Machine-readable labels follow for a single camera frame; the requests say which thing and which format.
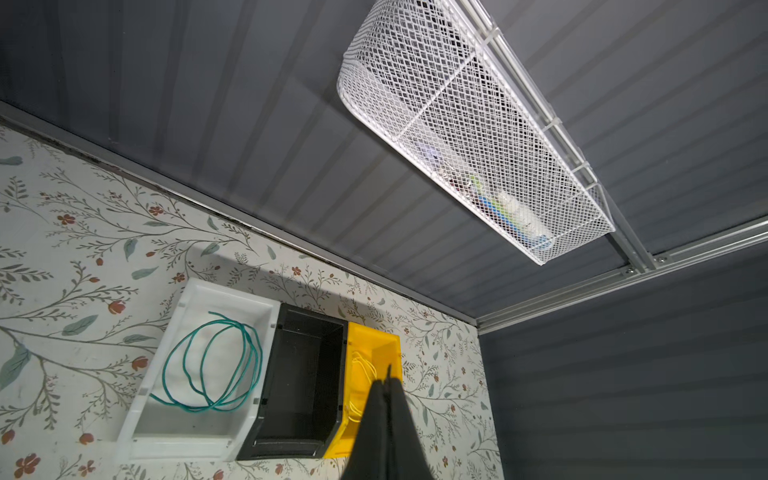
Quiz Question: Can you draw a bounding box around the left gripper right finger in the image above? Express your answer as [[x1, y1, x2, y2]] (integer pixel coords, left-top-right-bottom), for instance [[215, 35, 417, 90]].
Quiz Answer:
[[387, 374, 433, 480]]

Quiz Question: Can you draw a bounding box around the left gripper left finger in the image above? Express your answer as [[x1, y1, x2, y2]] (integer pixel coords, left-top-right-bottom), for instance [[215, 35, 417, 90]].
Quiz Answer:
[[341, 380, 388, 480]]

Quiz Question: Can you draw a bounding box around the black plastic bin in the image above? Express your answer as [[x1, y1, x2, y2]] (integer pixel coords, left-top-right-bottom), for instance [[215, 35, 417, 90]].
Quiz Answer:
[[236, 304, 348, 461]]

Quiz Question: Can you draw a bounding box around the yellow plastic bin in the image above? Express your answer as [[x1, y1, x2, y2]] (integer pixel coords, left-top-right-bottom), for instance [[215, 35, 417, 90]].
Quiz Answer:
[[324, 322, 402, 459]]

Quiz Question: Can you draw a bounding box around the white plastic bin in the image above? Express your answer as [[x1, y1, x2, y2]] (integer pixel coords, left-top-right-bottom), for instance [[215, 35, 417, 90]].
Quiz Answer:
[[115, 279, 281, 464]]

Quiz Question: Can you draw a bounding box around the yellow cable coil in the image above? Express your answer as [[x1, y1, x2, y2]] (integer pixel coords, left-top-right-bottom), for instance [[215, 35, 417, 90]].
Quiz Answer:
[[346, 350, 379, 424]]

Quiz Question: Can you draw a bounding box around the green cable coil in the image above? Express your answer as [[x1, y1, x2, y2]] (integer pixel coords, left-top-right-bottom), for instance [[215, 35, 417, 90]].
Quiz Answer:
[[149, 311, 264, 414]]

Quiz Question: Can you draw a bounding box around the white wire mesh basket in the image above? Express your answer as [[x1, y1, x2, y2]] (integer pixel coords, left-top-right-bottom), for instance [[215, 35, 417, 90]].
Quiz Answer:
[[337, 1, 615, 265]]

